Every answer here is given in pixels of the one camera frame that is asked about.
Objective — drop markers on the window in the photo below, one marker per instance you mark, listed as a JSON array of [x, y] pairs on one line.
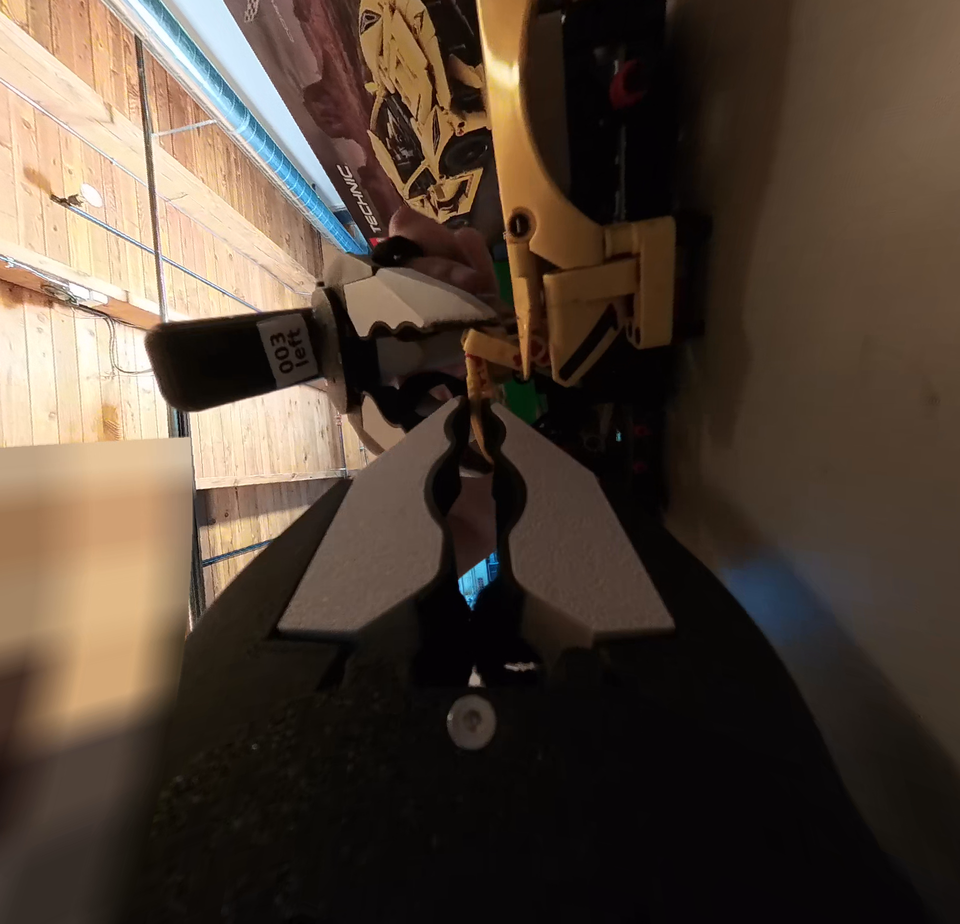
[[476, 582]]

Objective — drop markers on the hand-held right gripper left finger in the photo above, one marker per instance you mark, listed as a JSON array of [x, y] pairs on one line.
[[360, 564]]

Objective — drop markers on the green box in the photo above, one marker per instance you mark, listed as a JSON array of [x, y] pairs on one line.
[[521, 399]]

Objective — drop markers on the silver ventilation duct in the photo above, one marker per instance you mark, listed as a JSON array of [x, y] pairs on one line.
[[247, 128]]

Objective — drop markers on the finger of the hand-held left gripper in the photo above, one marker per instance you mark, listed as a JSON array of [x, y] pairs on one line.
[[420, 301], [409, 354]]

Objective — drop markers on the person's left hand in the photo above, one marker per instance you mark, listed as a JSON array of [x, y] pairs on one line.
[[450, 256]]

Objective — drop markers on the dark printed toy box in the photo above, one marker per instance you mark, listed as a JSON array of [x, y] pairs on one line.
[[315, 53]]

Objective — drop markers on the yellow toy brick model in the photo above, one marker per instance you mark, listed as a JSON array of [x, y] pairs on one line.
[[525, 151]]

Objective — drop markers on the person's left forearm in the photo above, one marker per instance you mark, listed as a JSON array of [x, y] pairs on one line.
[[472, 519]]

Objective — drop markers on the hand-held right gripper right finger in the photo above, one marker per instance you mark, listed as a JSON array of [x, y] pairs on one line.
[[585, 564]]

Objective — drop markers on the yellow brick link rod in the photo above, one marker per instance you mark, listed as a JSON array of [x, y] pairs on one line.
[[475, 384]]

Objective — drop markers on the round wall lamp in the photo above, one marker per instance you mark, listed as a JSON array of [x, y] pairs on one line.
[[91, 194]]

